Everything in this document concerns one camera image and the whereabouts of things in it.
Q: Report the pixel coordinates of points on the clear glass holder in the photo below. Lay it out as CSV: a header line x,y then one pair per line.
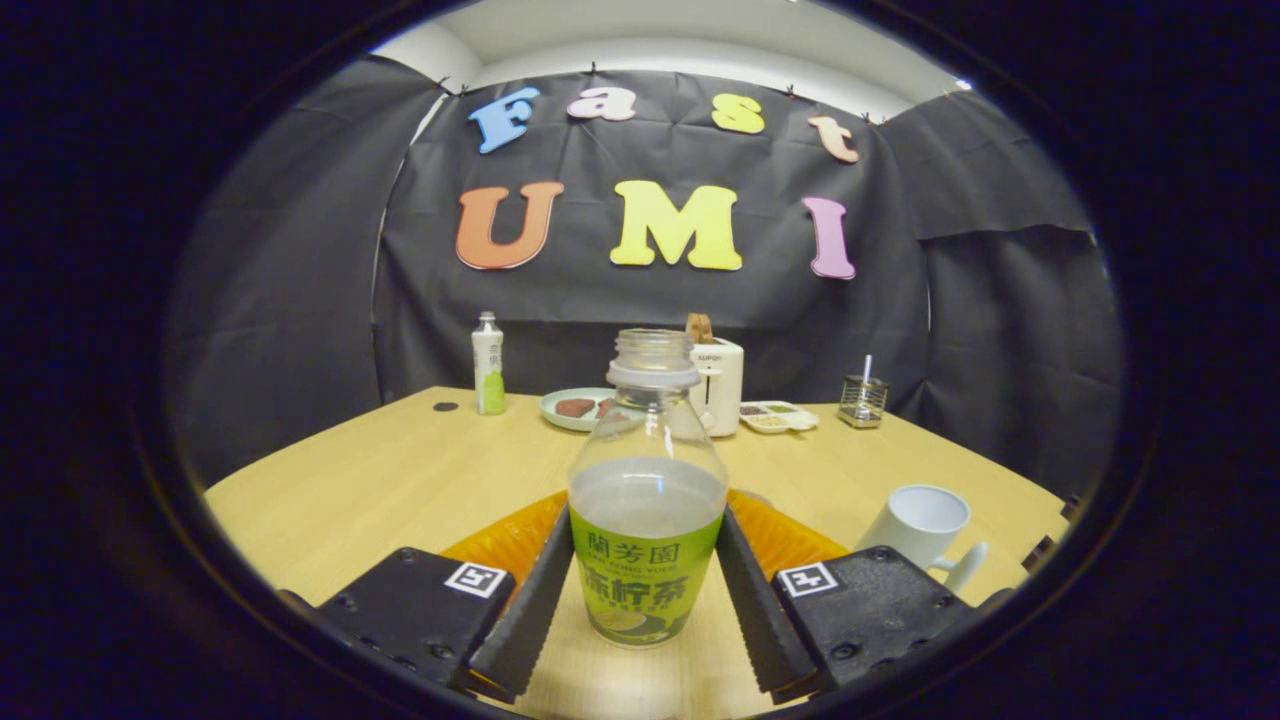
x,y
862,405

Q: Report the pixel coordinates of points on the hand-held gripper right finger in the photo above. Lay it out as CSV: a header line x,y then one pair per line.
x,y
760,620

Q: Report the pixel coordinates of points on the white divided tray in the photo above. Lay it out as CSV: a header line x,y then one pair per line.
x,y
778,418

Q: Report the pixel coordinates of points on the pale blue cup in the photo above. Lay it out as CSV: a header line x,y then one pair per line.
x,y
920,520

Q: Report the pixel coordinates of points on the toast slice in toaster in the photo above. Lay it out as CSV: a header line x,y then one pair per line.
x,y
700,328

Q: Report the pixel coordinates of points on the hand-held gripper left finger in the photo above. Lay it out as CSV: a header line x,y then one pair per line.
x,y
530,620

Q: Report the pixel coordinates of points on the white and green capped bottle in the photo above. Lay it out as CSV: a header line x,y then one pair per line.
x,y
489,370

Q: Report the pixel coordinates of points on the white toaster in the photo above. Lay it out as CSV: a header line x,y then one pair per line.
x,y
725,390

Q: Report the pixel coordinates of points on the wooden table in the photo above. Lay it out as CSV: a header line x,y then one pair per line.
x,y
400,480

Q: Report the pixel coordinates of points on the pale green plate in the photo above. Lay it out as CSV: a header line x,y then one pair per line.
x,y
560,420

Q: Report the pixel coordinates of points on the green label juice bottle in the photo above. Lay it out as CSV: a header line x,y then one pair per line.
x,y
645,590

